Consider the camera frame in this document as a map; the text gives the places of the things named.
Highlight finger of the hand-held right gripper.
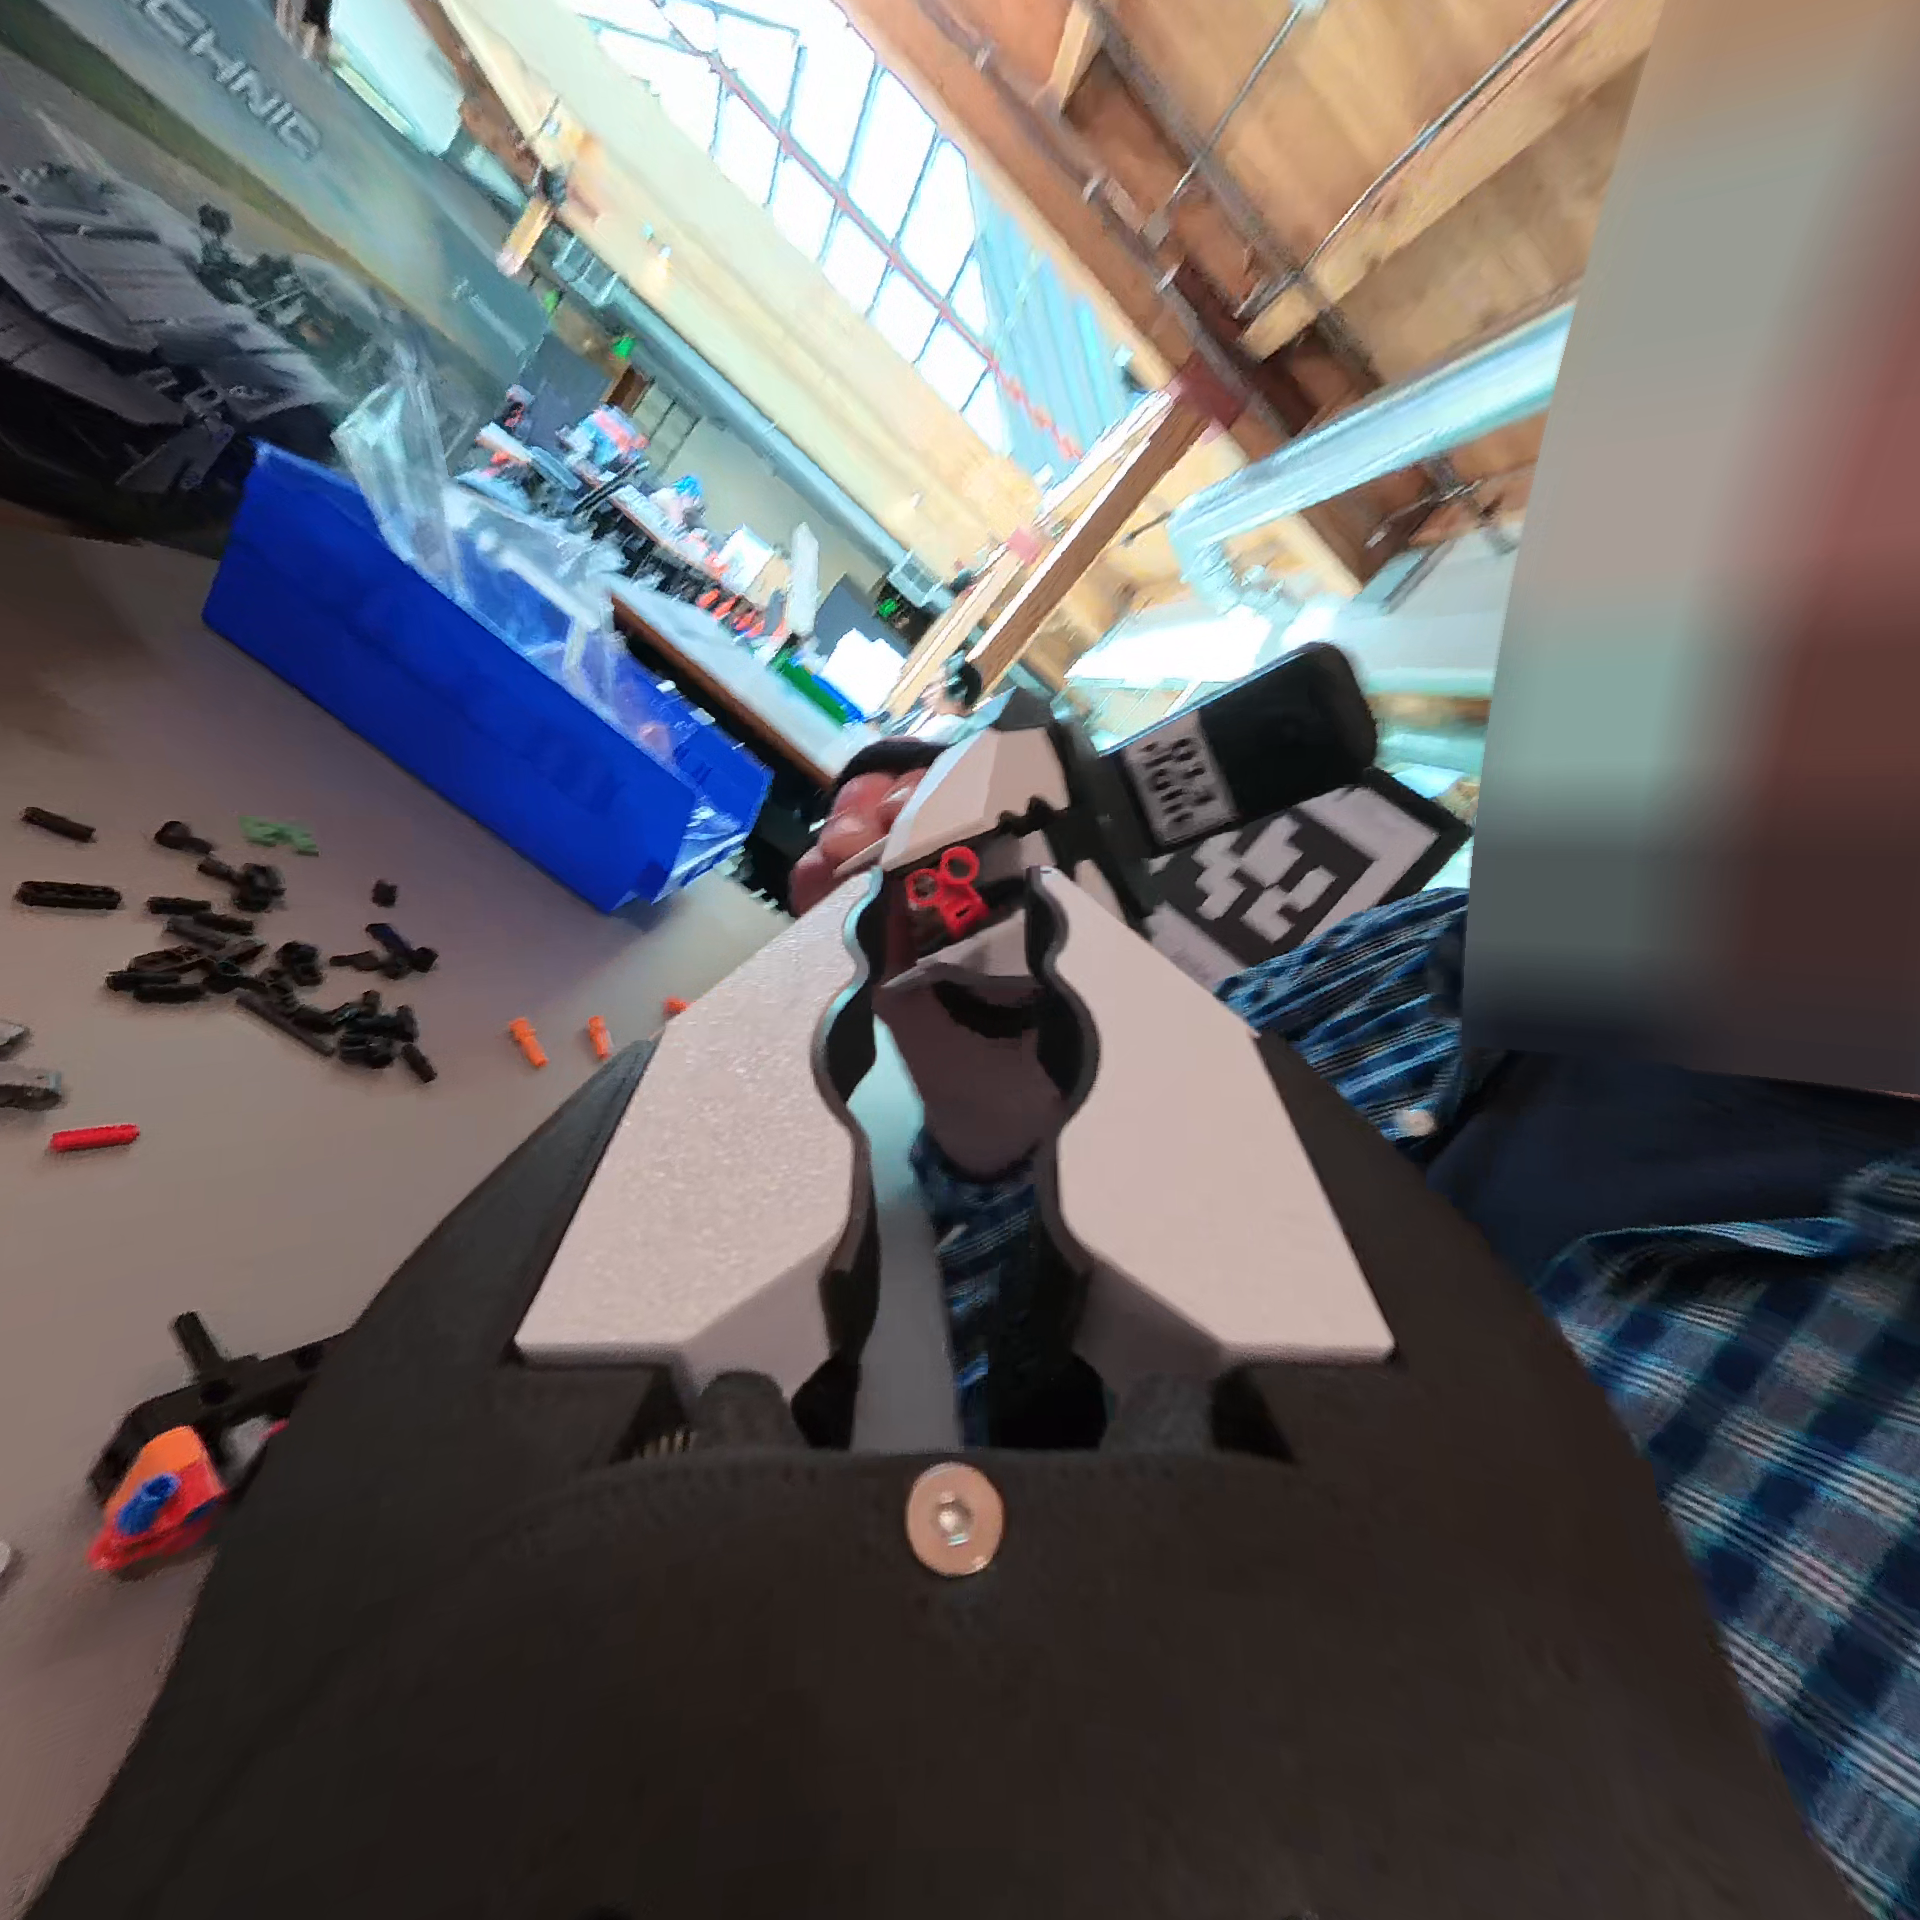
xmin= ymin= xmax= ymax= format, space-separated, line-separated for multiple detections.
xmin=883 ymin=728 xmax=1076 ymax=875
xmin=877 ymin=907 xmax=1059 ymax=1172

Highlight pile of black lego pieces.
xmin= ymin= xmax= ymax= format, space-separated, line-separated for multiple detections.
xmin=15 ymin=803 xmax=443 ymax=1085

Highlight red lego connector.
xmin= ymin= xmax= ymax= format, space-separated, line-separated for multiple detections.
xmin=903 ymin=849 xmax=988 ymax=940

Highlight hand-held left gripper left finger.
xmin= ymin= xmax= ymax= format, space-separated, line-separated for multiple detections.
xmin=511 ymin=873 xmax=903 ymax=1397

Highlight clear plastic bags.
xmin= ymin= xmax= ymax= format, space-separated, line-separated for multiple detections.
xmin=330 ymin=337 xmax=751 ymax=888

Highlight person's dark navy garment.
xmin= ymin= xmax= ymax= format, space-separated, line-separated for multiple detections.
xmin=1423 ymin=1049 xmax=1920 ymax=1291

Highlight black lego frame orange end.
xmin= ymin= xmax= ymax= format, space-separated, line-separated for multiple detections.
xmin=86 ymin=1312 xmax=324 ymax=1575

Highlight grey lego set box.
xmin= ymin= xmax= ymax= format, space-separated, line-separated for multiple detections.
xmin=0 ymin=0 xmax=632 ymax=565

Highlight blue plastic bin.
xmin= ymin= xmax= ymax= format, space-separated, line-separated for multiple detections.
xmin=202 ymin=441 xmax=774 ymax=916

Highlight background workbench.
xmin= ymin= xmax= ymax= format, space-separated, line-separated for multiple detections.
xmin=599 ymin=577 xmax=903 ymax=781

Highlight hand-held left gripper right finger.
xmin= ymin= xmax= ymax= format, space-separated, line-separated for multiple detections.
xmin=1026 ymin=864 xmax=1397 ymax=1397

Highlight person's right hand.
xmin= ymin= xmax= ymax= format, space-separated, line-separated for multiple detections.
xmin=790 ymin=777 xmax=903 ymax=916

